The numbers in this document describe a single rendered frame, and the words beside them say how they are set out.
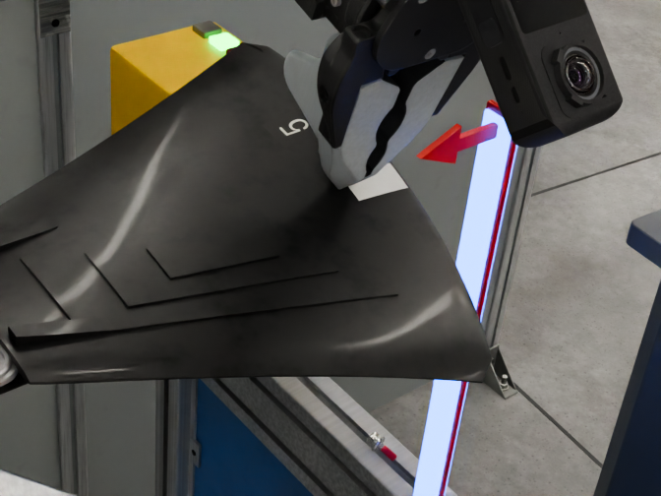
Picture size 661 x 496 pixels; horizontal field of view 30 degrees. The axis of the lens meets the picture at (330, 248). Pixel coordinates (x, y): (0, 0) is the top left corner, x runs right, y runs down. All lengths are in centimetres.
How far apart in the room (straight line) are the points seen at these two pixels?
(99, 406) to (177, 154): 113
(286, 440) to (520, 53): 59
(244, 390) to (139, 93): 26
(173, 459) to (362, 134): 70
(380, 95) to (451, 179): 139
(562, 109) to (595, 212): 239
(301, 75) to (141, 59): 40
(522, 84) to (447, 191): 147
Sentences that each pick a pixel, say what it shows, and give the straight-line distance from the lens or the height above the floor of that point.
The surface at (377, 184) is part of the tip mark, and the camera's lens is 63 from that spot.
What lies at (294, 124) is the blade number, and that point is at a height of 120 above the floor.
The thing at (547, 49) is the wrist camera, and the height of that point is 132.
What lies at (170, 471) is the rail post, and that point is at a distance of 124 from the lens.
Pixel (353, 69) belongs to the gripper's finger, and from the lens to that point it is 52.
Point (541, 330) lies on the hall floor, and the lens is 248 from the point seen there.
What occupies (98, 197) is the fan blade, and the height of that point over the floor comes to 119.
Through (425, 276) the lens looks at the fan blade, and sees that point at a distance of 60.
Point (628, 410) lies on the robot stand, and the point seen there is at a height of 82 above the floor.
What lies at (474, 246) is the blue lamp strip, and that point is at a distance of 75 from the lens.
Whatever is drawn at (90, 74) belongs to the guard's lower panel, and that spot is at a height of 85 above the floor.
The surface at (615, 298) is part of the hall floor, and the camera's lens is 262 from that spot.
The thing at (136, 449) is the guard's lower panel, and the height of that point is 22.
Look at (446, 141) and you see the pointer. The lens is 67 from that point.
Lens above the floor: 153
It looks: 36 degrees down
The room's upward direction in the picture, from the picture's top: 6 degrees clockwise
